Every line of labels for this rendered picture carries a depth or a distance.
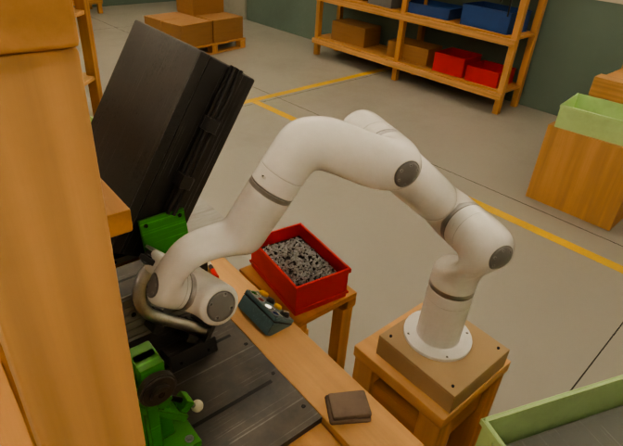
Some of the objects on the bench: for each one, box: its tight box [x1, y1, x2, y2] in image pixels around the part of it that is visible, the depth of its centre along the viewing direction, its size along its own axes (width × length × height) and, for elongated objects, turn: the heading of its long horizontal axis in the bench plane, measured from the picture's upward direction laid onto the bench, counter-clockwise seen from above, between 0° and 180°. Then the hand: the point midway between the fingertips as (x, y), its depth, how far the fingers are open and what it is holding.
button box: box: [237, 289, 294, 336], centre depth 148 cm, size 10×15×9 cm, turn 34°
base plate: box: [116, 260, 323, 446], centre depth 145 cm, size 42×110×2 cm, turn 34°
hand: (155, 261), depth 121 cm, fingers closed on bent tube, 3 cm apart
